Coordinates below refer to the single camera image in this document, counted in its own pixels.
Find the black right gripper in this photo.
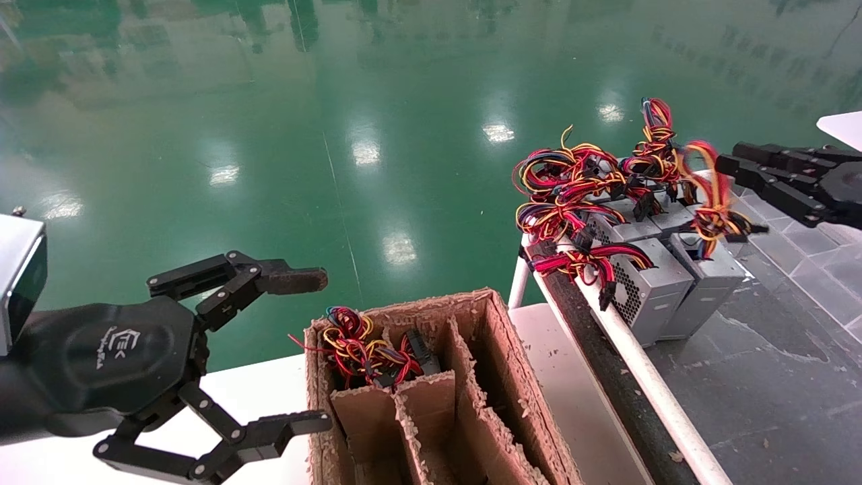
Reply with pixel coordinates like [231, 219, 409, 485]
[715, 141, 862, 230]

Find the black rubber edge strip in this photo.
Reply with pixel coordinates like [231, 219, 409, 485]
[529, 239, 684, 485]

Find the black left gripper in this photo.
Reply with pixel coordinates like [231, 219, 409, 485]
[0, 251, 334, 484]

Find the brown cardboard box with dividers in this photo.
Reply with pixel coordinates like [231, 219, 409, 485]
[303, 288, 583, 485]

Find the white pipe leg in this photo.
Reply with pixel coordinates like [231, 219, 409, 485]
[508, 232, 534, 311]

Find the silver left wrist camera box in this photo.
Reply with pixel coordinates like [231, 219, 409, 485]
[0, 214, 48, 356]

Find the clear acrylic divider tray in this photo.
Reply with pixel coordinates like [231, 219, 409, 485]
[731, 182, 862, 351]

